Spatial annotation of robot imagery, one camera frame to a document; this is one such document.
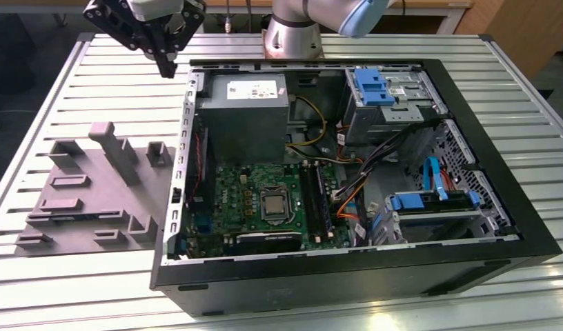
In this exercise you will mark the blue plastic drive latch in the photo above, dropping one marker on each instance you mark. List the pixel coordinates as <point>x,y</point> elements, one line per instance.
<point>371,86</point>

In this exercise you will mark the CPU socket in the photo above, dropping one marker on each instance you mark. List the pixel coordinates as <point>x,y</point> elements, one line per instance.
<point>273,189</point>

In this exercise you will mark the black open PC case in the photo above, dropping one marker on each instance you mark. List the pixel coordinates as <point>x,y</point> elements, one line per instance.
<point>308,282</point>

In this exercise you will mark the metal disk bay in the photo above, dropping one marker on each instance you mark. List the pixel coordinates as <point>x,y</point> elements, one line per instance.
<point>438,215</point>

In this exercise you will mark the installed dark RAM stick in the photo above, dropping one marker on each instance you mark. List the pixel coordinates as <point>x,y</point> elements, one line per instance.
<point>319,200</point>

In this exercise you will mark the grey power supply unit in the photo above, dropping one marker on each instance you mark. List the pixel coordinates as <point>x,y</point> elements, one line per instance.
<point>240,131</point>

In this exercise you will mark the grey plastic parts rack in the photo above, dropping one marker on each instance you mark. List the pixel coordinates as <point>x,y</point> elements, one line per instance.
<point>107,193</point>

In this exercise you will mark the wooden cabinet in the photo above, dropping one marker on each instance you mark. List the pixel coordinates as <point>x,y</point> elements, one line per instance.
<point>516,31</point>

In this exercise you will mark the black graphics card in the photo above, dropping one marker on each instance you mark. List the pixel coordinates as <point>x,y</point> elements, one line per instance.
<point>263,241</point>

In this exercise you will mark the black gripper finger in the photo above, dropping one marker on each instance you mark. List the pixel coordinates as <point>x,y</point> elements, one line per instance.
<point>191,24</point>
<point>111,20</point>

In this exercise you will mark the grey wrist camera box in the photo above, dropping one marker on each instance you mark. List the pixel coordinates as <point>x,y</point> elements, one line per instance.
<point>155,8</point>

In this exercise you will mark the metal drive cage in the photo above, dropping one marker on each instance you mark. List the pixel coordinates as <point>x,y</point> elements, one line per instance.
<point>400,115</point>

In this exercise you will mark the hard disk in blue carrier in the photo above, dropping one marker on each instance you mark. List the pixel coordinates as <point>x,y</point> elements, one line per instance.
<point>447,203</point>

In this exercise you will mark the black RAM slot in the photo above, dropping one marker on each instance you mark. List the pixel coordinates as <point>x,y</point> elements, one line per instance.
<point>306,193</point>

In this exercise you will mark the green motherboard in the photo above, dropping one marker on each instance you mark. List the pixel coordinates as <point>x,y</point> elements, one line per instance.
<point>235,179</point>

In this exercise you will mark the silver CPU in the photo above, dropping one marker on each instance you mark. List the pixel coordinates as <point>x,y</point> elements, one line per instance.
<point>273,205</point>

